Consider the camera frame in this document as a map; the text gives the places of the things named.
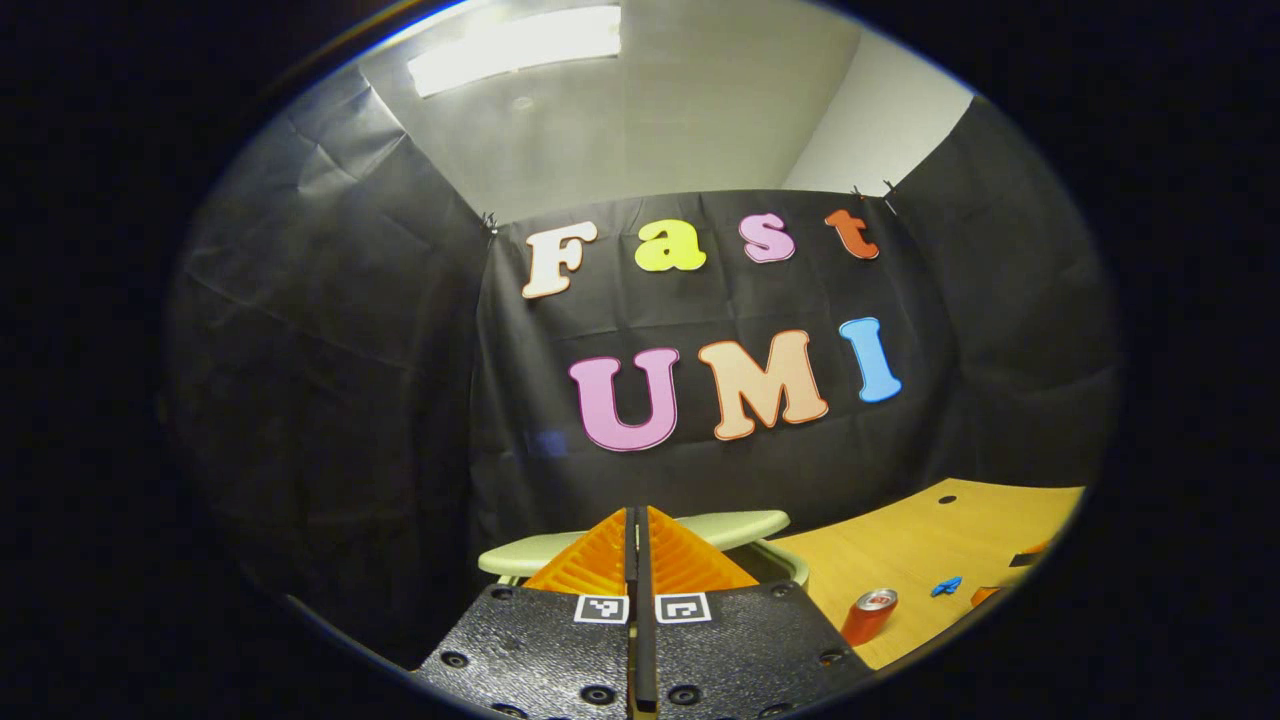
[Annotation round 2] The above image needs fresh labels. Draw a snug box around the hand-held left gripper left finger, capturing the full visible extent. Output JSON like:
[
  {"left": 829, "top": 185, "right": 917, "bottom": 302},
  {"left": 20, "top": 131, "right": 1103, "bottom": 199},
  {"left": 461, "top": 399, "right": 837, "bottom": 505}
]
[{"left": 415, "top": 505, "right": 639, "bottom": 720}]

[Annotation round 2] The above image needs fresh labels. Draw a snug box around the black backdrop cloth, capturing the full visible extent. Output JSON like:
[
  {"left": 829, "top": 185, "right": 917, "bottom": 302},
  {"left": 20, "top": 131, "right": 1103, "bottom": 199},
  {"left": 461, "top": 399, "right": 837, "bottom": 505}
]
[{"left": 165, "top": 65, "right": 1119, "bottom": 671}]

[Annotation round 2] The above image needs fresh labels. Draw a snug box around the ceiling light panel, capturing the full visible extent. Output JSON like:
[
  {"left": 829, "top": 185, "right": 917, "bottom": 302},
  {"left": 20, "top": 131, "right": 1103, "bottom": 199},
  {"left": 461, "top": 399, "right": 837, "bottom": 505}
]
[{"left": 407, "top": 5, "right": 623, "bottom": 99}]

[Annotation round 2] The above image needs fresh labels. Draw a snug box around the green desktop garbage bin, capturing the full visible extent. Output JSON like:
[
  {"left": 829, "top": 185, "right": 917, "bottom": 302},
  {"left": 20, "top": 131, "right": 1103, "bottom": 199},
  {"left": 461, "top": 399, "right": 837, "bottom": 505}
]
[{"left": 478, "top": 510, "right": 811, "bottom": 591}]

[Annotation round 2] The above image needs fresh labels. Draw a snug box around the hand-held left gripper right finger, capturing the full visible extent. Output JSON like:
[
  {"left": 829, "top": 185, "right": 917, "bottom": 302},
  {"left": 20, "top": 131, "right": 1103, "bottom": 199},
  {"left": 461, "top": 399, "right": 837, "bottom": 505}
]
[{"left": 636, "top": 505, "right": 876, "bottom": 719}]

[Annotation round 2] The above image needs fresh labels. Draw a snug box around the red pop can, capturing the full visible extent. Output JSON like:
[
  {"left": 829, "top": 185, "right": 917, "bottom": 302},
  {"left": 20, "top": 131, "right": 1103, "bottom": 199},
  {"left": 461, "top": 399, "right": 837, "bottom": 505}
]
[{"left": 840, "top": 588, "right": 899, "bottom": 648}]

